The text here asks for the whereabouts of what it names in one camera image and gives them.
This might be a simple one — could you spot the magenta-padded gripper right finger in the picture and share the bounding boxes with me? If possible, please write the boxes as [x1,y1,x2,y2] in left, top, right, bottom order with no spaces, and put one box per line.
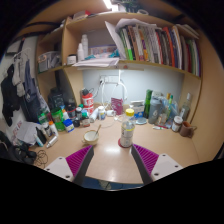
[130,143,184,186]

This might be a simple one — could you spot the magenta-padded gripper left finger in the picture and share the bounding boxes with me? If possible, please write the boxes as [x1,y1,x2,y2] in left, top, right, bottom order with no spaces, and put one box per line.
[44,144,95,187]

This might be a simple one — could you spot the clear yellow-capped drink bottle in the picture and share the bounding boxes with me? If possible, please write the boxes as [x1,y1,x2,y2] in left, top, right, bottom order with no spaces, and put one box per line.
[118,108,137,149]

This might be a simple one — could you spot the cream ceramic cup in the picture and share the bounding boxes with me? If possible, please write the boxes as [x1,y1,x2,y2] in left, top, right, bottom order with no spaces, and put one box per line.
[81,129,100,146]

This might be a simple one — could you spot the flat round red coaster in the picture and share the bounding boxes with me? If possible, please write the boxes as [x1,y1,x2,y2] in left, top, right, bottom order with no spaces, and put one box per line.
[117,138,134,150]

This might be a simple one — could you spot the silver tube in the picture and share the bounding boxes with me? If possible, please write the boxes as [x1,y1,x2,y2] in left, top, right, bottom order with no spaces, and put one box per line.
[45,134,59,149]

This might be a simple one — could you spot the blue and white jar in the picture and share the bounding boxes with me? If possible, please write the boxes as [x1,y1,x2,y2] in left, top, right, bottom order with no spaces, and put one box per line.
[62,118,75,133]

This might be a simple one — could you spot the wooden spoon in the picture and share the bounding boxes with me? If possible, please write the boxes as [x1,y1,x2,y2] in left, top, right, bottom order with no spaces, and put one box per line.
[93,124,102,138]

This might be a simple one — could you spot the light blue round lid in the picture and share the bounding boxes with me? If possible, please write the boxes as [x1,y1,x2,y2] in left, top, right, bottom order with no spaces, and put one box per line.
[134,116,148,126]

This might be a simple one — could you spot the white orange-capped bottle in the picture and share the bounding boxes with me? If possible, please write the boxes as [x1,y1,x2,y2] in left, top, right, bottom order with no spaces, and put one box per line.
[48,120,60,138]

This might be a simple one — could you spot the white-lidded dark jar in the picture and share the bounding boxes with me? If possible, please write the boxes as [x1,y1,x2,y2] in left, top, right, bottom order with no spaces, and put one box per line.
[171,115,184,133]

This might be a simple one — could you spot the grey plastic bottle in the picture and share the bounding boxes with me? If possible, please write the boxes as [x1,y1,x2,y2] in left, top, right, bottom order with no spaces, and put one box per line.
[148,96,163,125]

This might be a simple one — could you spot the brown mug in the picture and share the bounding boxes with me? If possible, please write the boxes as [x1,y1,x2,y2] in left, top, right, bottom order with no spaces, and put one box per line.
[179,120,198,139]

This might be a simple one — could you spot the white and blue box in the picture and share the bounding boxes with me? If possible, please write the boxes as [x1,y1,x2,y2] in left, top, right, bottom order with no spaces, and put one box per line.
[130,99,146,119]

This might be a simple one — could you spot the small white bottle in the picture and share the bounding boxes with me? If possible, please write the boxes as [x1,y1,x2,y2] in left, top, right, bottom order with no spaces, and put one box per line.
[97,105,107,121]

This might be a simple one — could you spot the tall green bottle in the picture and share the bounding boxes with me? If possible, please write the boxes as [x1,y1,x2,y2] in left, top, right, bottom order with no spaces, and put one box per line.
[143,88,154,119]

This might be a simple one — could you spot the white paper sheets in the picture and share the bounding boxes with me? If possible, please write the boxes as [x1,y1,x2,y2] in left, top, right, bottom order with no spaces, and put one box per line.
[15,120,43,146]

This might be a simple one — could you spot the red and white canister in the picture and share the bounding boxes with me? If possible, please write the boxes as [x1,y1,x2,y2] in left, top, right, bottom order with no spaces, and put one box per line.
[81,93,95,115]

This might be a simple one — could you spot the magenta box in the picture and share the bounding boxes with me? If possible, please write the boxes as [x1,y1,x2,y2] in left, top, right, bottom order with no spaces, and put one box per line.
[110,97,124,116]

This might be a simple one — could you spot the clear glass bottle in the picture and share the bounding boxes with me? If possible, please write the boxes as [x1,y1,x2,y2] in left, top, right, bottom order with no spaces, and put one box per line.
[179,92,193,122]

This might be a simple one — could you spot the black backpack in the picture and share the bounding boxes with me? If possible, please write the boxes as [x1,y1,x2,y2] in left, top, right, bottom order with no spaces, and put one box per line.
[0,131,38,164]

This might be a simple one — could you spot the black jug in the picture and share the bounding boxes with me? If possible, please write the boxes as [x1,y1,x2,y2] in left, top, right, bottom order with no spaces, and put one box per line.
[47,87,66,111]

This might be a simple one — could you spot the dark blue hanging garment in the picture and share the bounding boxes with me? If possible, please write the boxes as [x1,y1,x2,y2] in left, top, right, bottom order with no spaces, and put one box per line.
[21,59,43,123]

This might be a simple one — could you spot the black hanging garment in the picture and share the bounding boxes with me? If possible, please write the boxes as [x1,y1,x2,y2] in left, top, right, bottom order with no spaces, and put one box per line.
[0,64,22,127]

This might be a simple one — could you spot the grey hanging garment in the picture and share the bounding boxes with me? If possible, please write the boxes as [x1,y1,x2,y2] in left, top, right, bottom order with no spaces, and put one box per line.
[12,49,33,98]

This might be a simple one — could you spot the wooden shelf unit with books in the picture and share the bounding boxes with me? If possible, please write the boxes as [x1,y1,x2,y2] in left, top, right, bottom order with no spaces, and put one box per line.
[34,11,203,111]

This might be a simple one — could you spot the ceiling strip light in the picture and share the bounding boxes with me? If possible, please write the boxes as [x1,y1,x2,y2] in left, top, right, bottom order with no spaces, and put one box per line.
[102,0,114,10]

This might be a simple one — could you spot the coiled black cable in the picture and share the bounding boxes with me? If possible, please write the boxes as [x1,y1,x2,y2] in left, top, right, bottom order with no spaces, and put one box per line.
[33,149,49,169]

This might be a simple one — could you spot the white wall socket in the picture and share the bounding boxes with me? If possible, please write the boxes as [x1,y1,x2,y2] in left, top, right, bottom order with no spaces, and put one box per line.
[98,75,120,85]

